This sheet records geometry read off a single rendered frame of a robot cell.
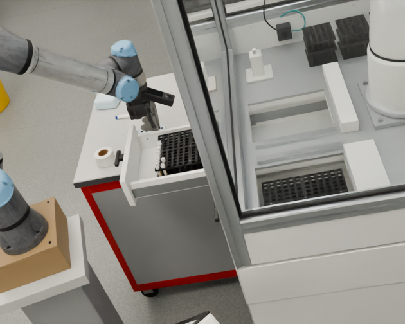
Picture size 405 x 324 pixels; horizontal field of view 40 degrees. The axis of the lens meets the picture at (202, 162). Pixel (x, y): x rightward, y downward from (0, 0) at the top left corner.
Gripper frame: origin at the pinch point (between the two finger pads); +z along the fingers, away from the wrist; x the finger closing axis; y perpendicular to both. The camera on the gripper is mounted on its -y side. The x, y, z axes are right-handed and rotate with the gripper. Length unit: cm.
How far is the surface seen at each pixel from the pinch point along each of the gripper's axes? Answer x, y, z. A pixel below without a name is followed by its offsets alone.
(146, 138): 10.6, 1.8, -4.8
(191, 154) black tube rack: 25.9, -15.3, -7.0
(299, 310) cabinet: 75, -42, 9
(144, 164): 18.8, 3.0, -0.6
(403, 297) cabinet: 74, -67, 9
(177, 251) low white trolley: 11, 7, 53
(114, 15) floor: -301, 96, 83
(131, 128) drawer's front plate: 10.6, 5.6, -9.8
